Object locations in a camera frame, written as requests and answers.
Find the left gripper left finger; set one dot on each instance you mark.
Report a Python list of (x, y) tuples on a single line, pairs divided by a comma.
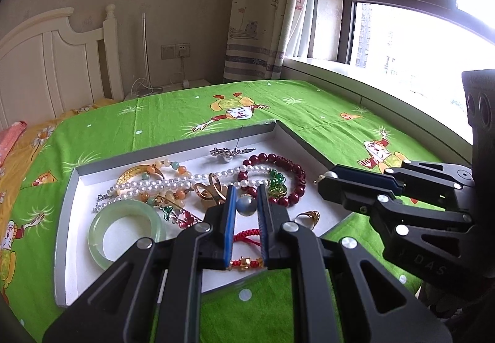
[(152, 292)]

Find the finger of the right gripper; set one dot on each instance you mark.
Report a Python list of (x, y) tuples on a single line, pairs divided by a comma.
[(437, 216), (410, 177)]

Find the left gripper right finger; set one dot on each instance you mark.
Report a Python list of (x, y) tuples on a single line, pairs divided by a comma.
[(340, 292)]

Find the pale green jade bangle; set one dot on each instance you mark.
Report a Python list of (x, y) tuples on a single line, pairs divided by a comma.
[(115, 228)]

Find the silver rhinestone brooch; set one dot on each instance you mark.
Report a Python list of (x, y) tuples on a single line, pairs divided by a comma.
[(228, 155)]

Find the green cartoon bed sheet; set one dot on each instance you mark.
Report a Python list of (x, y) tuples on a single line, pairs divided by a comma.
[(343, 131)]

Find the dark framed window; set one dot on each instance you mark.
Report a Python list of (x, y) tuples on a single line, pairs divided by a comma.
[(404, 60)]

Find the yellow floral bed sheet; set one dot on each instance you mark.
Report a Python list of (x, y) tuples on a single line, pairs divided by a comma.
[(17, 163)]

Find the white nightstand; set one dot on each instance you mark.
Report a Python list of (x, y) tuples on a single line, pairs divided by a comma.
[(143, 88)]

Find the pink folded quilt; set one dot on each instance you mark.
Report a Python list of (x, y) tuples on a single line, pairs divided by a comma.
[(8, 138)]

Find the patterned window curtain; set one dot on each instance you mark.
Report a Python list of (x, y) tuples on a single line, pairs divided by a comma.
[(258, 37)]

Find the white wooden headboard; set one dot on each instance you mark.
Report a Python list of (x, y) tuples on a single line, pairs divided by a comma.
[(47, 68)]

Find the wall power socket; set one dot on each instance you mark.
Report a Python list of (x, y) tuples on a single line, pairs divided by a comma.
[(175, 51)]

